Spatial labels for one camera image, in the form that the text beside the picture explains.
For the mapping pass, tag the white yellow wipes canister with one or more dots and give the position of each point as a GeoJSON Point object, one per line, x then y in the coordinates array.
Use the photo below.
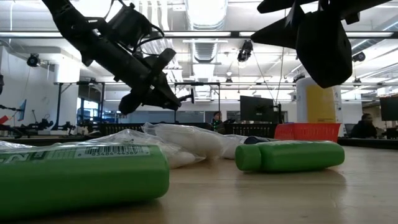
{"type": "Point", "coordinates": [320, 105]}

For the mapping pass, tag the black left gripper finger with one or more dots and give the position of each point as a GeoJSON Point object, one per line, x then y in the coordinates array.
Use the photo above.
{"type": "Point", "coordinates": [161, 104]}
{"type": "Point", "coordinates": [166, 93]}

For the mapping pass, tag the black computer monitor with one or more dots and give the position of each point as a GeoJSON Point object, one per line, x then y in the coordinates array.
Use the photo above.
{"type": "Point", "coordinates": [256, 109]}
{"type": "Point", "coordinates": [388, 109]}

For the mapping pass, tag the black ceiling spotlight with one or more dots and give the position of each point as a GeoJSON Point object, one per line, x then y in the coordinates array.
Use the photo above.
{"type": "Point", "coordinates": [359, 56]}
{"type": "Point", "coordinates": [33, 59]}

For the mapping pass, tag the dark toiletry tube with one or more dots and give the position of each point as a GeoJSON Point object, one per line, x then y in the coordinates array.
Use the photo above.
{"type": "Point", "coordinates": [258, 140]}

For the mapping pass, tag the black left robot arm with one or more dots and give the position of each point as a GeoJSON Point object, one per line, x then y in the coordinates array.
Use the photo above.
{"type": "Point", "coordinates": [93, 46]}

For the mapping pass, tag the red background object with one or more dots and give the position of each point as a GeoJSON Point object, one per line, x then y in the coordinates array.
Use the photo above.
{"type": "Point", "coordinates": [3, 119]}

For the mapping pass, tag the red slotted plastic basket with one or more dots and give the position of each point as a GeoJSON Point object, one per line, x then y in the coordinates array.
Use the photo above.
{"type": "Point", "coordinates": [308, 132]}

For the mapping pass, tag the clear vanity pack bag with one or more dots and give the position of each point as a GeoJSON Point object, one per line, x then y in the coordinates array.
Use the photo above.
{"type": "Point", "coordinates": [236, 144]}
{"type": "Point", "coordinates": [183, 159]}
{"type": "Point", "coordinates": [192, 140]}
{"type": "Point", "coordinates": [12, 145]}

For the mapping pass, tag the black background rig frame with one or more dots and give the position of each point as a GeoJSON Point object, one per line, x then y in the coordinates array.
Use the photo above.
{"type": "Point", "coordinates": [219, 102]}
{"type": "Point", "coordinates": [59, 105]}

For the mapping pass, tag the green shampoo bottle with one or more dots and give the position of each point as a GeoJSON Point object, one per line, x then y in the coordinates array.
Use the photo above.
{"type": "Point", "coordinates": [295, 155]}
{"type": "Point", "coordinates": [77, 183]}

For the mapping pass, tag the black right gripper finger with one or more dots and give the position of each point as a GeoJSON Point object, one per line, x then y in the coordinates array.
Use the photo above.
{"type": "Point", "coordinates": [280, 34]}
{"type": "Point", "coordinates": [280, 4]}

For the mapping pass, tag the blue background monitor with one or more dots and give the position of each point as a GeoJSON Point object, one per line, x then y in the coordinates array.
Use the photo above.
{"type": "Point", "coordinates": [21, 110]}

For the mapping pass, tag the black hanging camera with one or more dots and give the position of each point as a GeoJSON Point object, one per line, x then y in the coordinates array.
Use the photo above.
{"type": "Point", "coordinates": [245, 51]}

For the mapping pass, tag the black background robot arm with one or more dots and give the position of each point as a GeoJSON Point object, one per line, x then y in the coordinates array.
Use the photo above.
{"type": "Point", "coordinates": [34, 126]}

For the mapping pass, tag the person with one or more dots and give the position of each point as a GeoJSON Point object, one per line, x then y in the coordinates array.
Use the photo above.
{"type": "Point", "coordinates": [363, 126]}
{"type": "Point", "coordinates": [216, 118]}

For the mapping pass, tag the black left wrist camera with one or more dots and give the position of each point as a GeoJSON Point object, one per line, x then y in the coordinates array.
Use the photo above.
{"type": "Point", "coordinates": [129, 26]}

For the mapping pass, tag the blue disposable razor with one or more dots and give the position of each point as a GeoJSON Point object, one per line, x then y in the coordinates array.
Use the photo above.
{"type": "Point", "coordinates": [192, 96]}

